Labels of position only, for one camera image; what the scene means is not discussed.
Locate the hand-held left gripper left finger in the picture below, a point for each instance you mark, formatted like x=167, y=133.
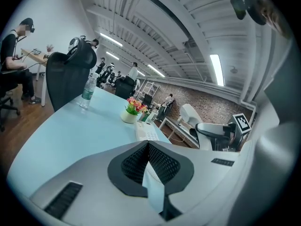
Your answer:
x=94, y=178

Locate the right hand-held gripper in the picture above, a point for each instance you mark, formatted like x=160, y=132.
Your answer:
x=240, y=131

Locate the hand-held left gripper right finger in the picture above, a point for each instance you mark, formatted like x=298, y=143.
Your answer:
x=207, y=173

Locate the white telephone handset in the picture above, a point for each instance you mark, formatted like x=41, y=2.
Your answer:
x=141, y=131

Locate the white desk telephone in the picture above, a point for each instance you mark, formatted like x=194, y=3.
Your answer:
x=152, y=135

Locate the grey desk white legs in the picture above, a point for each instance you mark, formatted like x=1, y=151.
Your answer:
x=178, y=131

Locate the clear bottle white label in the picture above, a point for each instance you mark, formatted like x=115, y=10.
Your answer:
x=154, y=115

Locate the long ceiling light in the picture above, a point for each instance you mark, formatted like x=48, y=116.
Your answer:
x=217, y=69
x=112, y=55
x=156, y=70
x=111, y=39

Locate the black sled base chair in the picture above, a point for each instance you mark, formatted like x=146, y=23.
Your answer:
x=147, y=100

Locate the white metal shelf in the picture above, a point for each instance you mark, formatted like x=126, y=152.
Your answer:
x=149, y=91

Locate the potted orange pink flowers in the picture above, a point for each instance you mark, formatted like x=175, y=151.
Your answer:
x=131, y=112

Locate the clear bottle green label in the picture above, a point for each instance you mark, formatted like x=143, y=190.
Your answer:
x=88, y=93

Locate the black office chair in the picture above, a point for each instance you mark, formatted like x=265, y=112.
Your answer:
x=105, y=76
x=5, y=98
x=68, y=79
x=124, y=88

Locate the wooden desk white legs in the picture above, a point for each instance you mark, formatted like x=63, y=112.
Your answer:
x=33, y=55

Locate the small dried plant pot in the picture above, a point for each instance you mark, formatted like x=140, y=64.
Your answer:
x=49, y=48

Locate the black head-worn camera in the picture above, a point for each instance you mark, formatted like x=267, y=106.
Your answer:
x=247, y=6

